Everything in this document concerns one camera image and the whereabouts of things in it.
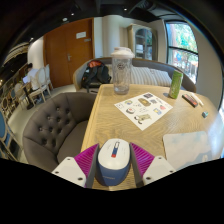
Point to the white wrapped packet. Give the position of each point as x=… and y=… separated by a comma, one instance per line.
x=198, y=100

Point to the blue-backed chair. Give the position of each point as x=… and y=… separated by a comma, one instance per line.
x=4, y=130

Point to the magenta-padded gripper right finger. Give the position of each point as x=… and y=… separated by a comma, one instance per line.
x=153, y=168

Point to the green drink can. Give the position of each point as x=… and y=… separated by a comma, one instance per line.
x=175, y=85

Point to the white dining chairs group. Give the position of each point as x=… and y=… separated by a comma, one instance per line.
x=41, y=80

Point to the grey tufted armchair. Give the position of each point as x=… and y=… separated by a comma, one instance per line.
x=53, y=130

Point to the glass-door cabinet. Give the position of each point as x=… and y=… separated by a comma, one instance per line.
x=143, y=41

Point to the black and orange backpack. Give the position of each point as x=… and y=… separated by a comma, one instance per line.
x=95, y=73

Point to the person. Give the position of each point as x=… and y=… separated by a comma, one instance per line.
x=32, y=75

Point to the grey curved sofa bench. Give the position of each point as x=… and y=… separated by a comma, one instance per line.
x=180, y=75

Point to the brown wooden door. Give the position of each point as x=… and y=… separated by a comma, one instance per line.
x=66, y=50

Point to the clear plastic shaker bottle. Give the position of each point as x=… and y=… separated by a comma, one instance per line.
x=121, y=75

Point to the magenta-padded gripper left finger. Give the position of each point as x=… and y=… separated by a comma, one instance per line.
x=71, y=168

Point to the white sticker sheet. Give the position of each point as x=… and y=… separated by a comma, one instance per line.
x=143, y=110

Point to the large window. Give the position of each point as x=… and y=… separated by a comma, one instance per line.
x=181, y=46

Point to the white and blue computer mouse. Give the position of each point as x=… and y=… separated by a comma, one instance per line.
x=113, y=160

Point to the small teal box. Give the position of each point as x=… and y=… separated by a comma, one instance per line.
x=205, y=114

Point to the striped cushion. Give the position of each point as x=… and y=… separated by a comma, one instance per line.
x=141, y=76
x=109, y=73
x=161, y=78

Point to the black and red flat box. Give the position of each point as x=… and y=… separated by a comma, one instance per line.
x=189, y=99

